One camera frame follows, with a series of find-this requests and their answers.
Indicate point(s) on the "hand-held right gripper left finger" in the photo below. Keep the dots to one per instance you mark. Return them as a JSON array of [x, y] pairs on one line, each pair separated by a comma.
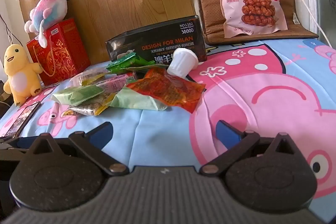
[[101, 132]]

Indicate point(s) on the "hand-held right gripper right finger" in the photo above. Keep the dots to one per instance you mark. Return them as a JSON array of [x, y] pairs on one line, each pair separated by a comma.
[[227, 133]]

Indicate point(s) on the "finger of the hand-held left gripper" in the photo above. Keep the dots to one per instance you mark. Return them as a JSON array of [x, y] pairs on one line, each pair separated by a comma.
[[13, 146]]

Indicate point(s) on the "dark green snack packet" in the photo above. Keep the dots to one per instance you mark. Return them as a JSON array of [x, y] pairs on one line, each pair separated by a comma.
[[123, 62]]

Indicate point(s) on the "black printed box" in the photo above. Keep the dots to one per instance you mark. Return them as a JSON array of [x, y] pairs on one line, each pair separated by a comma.
[[157, 37]]

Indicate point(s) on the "yellow snack packet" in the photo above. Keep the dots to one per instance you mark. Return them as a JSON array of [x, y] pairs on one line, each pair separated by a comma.
[[92, 108]]

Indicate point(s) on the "light green snack packet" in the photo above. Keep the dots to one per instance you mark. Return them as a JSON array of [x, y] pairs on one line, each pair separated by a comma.
[[76, 94], [134, 100]]

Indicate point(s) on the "pink snack packet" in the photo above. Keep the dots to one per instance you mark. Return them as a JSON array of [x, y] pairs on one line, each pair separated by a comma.
[[115, 82]]

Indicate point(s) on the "cartoon printed bed sheet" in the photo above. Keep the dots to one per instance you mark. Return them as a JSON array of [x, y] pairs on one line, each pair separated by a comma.
[[157, 129]]

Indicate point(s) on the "clear snack packet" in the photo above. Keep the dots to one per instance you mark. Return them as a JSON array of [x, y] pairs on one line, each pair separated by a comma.
[[86, 77]]

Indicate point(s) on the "orange red snack packet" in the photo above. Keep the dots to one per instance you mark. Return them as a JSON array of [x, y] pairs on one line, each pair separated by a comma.
[[168, 90]]

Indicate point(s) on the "yellow plush toy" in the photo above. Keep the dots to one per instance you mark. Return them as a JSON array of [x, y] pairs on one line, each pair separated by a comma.
[[18, 69]]

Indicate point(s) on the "red gift box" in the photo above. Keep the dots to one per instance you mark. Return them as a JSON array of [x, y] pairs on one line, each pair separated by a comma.
[[65, 56]]

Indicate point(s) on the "white plastic cup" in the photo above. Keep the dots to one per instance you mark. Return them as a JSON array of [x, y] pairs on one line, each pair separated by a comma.
[[181, 61]]

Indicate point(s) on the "brown seat cushion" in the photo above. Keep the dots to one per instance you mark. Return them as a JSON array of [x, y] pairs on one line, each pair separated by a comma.
[[210, 16]]

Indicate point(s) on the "pastel plush toy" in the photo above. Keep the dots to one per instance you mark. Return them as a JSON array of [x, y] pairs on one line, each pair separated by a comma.
[[50, 11]]

